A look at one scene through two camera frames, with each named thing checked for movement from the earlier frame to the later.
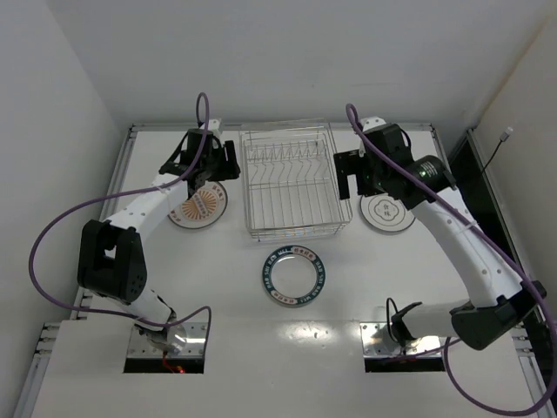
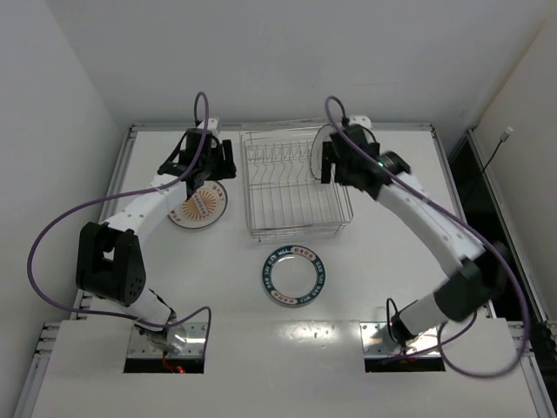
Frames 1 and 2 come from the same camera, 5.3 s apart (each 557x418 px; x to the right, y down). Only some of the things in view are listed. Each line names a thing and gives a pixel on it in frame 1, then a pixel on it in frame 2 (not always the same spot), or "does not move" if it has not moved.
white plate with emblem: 385,213 → 316,151
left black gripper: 213,170 does not move
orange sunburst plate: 203,210 does not move
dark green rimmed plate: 293,276 does not move
